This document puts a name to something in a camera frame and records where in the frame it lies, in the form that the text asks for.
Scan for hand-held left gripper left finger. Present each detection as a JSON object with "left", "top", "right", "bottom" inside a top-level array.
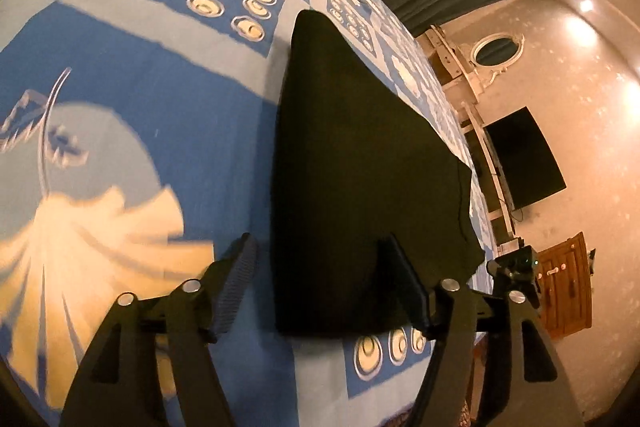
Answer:
[{"left": 59, "top": 233, "right": 259, "bottom": 427}]

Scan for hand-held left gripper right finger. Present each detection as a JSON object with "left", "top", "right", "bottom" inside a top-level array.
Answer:
[{"left": 377, "top": 234, "right": 586, "bottom": 427}]

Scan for black pants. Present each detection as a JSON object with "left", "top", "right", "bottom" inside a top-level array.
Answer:
[{"left": 270, "top": 9, "right": 486, "bottom": 339}]

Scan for wooden door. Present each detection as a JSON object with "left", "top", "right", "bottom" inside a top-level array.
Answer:
[{"left": 537, "top": 232, "right": 594, "bottom": 339}]

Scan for white dressing table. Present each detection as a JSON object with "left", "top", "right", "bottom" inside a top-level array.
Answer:
[{"left": 417, "top": 24, "right": 523, "bottom": 249}]

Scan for blue printed bed blanket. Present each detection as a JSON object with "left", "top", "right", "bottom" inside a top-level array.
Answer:
[{"left": 0, "top": 0, "right": 501, "bottom": 427}]

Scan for oval white-framed mirror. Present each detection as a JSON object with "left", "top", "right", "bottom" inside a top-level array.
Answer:
[{"left": 467, "top": 33, "right": 526, "bottom": 78}]

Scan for black wall television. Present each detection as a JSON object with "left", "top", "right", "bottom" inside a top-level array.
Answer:
[{"left": 485, "top": 107, "right": 567, "bottom": 210}]

